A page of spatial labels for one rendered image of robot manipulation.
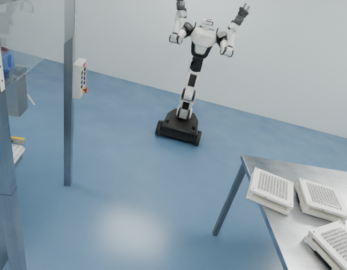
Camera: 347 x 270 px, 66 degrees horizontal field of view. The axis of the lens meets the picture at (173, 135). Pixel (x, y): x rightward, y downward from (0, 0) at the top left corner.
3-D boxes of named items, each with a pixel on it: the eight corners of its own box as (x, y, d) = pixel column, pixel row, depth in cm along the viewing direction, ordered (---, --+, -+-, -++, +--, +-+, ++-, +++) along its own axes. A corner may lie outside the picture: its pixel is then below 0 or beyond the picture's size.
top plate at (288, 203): (292, 184, 168) (293, 181, 166) (292, 209, 147) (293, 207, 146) (254, 169, 173) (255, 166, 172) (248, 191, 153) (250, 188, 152)
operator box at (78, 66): (85, 90, 216) (87, 59, 203) (80, 99, 202) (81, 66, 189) (77, 89, 216) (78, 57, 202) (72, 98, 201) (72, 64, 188)
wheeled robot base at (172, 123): (166, 114, 404) (170, 94, 387) (199, 123, 402) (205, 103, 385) (157, 135, 349) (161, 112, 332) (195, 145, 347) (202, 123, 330)
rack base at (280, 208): (288, 190, 170) (290, 187, 169) (288, 216, 150) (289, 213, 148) (251, 174, 175) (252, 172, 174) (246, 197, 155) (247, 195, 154)
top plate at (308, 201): (335, 190, 171) (337, 188, 170) (348, 219, 150) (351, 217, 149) (297, 179, 173) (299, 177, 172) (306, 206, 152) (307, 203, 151)
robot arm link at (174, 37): (172, 22, 286) (167, 39, 288) (181, 23, 282) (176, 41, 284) (176, 25, 295) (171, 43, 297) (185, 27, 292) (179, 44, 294)
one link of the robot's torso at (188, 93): (180, 97, 343) (190, 61, 334) (194, 101, 342) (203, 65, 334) (180, 98, 328) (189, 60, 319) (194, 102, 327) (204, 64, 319)
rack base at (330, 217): (331, 196, 174) (333, 194, 173) (344, 225, 153) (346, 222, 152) (294, 185, 176) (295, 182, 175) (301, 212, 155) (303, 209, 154)
